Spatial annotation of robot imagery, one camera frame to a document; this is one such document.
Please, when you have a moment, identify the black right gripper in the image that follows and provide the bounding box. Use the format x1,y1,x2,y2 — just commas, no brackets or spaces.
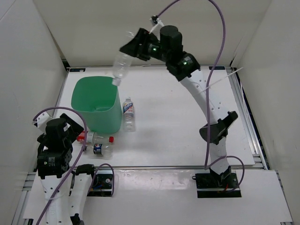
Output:
119,30,169,64

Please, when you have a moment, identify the clear bottle blue cap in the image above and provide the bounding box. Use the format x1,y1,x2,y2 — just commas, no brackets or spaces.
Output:
111,30,136,86

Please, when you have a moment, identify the clear bottle blue white label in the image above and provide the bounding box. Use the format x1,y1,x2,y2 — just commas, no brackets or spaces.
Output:
122,97,135,132

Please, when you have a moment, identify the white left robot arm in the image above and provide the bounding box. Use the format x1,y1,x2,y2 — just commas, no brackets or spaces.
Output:
36,114,98,225

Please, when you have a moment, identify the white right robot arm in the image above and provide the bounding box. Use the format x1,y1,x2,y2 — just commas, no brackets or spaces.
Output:
120,25,238,188

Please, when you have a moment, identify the green plastic bin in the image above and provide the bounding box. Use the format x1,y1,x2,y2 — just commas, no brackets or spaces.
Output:
71,76,122,134

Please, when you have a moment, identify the clear bottle red label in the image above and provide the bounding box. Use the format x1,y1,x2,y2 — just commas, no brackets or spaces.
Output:
76,131,114,144

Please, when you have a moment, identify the clear Pepsi bottle black cap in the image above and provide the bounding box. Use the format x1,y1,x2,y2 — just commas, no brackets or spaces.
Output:
84,143,113,158

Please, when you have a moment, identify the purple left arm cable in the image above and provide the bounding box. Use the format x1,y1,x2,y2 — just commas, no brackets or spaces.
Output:
32,107,114,225

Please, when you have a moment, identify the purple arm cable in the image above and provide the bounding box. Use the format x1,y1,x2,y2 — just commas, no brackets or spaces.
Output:
152,0,245,192
32,107,114,225

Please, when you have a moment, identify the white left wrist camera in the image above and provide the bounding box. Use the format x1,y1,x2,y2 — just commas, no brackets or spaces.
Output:
32,112,53,133

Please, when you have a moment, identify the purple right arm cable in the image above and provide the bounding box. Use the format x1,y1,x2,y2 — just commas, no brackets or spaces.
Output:
152,0,245,192

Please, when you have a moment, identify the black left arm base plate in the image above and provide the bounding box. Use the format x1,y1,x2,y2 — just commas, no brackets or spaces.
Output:
87,170,114,197

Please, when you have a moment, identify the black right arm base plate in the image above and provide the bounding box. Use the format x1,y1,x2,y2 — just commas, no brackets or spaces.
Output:
192,172,241,198

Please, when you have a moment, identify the aluminium table frame rail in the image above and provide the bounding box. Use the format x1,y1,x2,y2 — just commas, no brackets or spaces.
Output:
227,67,270,170

